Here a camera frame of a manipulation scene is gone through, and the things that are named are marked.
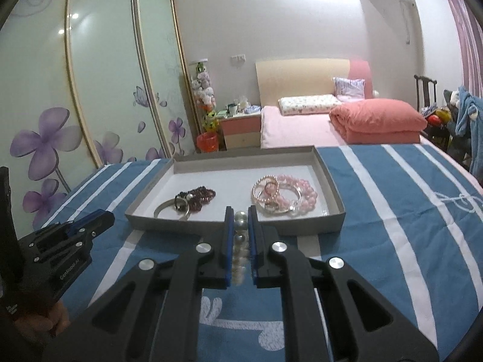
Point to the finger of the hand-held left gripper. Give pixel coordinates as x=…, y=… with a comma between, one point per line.
x=103, y=218
x=56, y=245

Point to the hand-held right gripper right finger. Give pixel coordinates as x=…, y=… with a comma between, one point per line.
x=253, y=245

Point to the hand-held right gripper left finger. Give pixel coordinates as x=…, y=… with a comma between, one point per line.
x=228, y=245

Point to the thin silver bangle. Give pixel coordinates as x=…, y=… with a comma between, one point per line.
x=293, y=206

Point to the wide grey bangle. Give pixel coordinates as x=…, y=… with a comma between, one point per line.
x=162, y=205

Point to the grey cardboard box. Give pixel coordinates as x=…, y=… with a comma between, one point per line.
x=234, y=181

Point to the person's left forearm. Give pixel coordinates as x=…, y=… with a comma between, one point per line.
x=19, y=341

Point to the person's left hand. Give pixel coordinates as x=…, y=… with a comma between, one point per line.
x=56, y=318

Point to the red bin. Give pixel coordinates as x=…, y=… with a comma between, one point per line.
x=207, y=143

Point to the pink nightstand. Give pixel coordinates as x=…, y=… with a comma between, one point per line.
x=241, y=130

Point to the pink bed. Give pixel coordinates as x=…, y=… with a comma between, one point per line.
x=294, y=128

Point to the blue striped bed sheet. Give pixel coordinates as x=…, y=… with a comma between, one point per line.
x=377, y=215

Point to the white mug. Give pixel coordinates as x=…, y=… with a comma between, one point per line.
x=232, y=109

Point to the flower print sliding wardrobe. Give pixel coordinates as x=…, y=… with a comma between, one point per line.
x=94, y=83

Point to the floral white pillow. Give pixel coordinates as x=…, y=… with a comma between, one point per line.
x=309, y=104

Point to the plush toy tower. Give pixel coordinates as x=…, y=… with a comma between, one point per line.
x=203, y=94

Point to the cream and pink headboard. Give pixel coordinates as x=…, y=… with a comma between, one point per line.
x=302, y=77

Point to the folded pink quilt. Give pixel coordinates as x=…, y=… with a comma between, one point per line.
x=377, y=120

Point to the purple patterned pillow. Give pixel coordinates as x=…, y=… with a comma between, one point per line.
x=349, y=88

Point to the colourful plush toys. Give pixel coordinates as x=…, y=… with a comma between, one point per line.
x=437, y=116

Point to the dark wooden chair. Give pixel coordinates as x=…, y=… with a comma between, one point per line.
x=424, y=90

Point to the blue garment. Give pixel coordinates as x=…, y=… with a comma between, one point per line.
x=469, y=120

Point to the pink curtain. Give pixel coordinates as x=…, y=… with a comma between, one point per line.
x=468, y=26

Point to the white wall socket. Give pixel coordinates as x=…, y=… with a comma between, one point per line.
x=238, y=58

